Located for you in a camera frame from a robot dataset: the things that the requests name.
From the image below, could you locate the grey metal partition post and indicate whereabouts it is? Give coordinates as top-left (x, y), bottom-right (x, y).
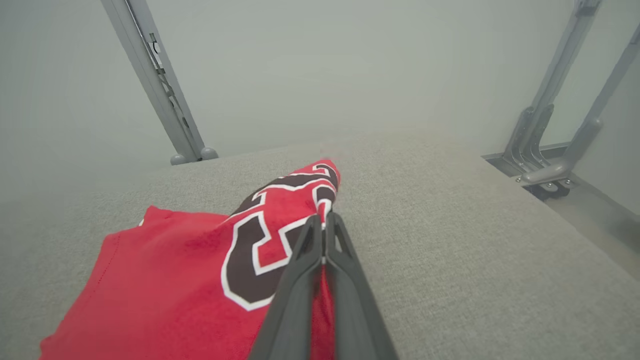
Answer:
top-left (100, 0), bottom-right (219, 166)

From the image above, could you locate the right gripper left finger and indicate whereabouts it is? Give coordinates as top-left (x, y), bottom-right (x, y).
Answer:
top-left (248, 214), bottom-right (326, 360)

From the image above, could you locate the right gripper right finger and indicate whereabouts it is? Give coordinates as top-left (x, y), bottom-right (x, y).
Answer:
top-left (324, 212), bottom-right (399, 360)

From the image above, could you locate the red jersey with dark number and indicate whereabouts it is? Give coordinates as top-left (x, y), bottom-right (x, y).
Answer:
top-left (39, 159), bottom-right (342, 360)

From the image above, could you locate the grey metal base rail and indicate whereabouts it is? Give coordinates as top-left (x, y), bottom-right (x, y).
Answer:
top-left (482, 142), bottom-right (571, 178)

